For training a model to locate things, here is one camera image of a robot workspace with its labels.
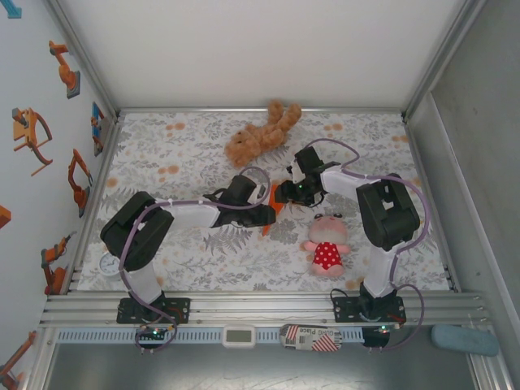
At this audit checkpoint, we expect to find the aluminium frame post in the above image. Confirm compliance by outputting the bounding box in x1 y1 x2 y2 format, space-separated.
47 0 121 121
401 0 488 121

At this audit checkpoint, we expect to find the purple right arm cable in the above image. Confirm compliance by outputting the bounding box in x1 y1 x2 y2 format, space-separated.
306 137 431 353

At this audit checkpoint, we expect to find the small controller board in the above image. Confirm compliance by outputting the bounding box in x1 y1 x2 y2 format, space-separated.
362 324 393 349
137 325 170 340

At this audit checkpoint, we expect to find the aluminium side frame rail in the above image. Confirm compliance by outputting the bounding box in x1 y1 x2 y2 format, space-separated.
404 115 461 293
64 115 124 294

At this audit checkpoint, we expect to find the blue-grey oval pad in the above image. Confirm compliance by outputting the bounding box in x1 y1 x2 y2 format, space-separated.
431 323 500 358

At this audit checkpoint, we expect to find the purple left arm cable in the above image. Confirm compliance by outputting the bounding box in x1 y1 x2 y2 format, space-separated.
119 165 272 355

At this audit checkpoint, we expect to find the white digital timer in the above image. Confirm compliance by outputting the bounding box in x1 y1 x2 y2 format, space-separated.
221 324 257 349

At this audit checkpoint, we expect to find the pink plush toy dotted dress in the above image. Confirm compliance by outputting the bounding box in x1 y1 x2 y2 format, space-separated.
299 212 353 280

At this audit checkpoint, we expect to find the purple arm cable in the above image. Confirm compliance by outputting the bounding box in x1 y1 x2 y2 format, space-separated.
306 137 431 353
119 165 272 355

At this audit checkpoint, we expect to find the orange and grey gripper sticker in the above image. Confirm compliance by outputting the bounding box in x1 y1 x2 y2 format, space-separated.
11 107 54 177

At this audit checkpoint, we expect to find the thin aluminium frame rail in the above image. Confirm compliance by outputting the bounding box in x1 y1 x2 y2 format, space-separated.
118 106 406 114

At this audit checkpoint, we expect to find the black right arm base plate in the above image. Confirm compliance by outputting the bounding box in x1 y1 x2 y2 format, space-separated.
331 295 407 325

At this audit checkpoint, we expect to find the white round clock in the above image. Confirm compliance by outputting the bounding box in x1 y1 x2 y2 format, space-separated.
98 250 123 281

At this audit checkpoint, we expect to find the orange paper sheet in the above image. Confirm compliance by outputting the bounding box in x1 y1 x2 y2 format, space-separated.
260 182 288 238

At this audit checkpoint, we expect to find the blue and orange machine sticker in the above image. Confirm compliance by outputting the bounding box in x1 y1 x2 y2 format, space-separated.
89 101 108 158

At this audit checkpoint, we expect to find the white slotted cable duct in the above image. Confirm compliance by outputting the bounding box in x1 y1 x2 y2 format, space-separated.
54 327 365 343

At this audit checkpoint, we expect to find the brown teddy bear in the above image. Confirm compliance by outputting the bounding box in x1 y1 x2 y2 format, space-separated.
225 99 304 169

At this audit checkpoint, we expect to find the aluminium frame rail with grooves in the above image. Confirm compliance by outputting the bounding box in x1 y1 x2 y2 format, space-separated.
38 288 488 328

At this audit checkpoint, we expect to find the floral print table mat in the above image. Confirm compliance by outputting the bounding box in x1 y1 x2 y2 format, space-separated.
76 110 458 293

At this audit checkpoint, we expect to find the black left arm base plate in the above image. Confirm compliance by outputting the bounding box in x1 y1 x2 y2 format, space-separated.
116 297 192 325

